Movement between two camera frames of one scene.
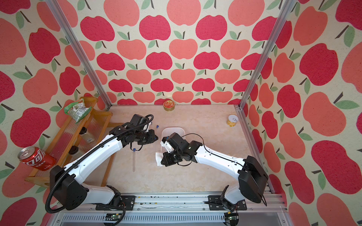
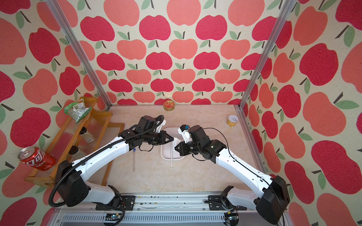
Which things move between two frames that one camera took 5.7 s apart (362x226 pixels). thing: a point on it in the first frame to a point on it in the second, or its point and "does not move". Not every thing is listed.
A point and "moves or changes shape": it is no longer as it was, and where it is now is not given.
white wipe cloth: (159, 157) moves or changes shape
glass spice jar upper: (85, 133) does not move
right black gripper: (167, 161) to (182, 149)
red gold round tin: (168, 105) does not move
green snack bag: (77, 110) does not move
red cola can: (37, 158) does not move
